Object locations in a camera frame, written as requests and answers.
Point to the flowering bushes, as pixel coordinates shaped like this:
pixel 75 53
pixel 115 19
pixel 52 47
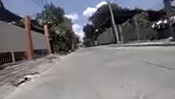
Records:
pixel 164 23

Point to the grey fence wall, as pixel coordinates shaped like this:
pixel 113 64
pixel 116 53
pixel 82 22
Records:
pixel 120 33

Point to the grey concrete road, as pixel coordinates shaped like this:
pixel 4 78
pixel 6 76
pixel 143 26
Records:
pixel 103 80

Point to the green trees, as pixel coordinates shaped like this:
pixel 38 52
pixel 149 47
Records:
pixel 58 29

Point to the grey wall with orange pillars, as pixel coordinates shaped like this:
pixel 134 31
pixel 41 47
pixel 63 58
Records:
pixel 3 40

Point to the dark tree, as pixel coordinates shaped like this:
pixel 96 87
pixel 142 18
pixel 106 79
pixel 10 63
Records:
pixel 114 16

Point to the grey concrete sidewalk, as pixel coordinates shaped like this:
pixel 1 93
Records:
pixel 162 42
pixel 9 78

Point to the utility pole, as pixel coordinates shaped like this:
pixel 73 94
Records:
pixel 113 21

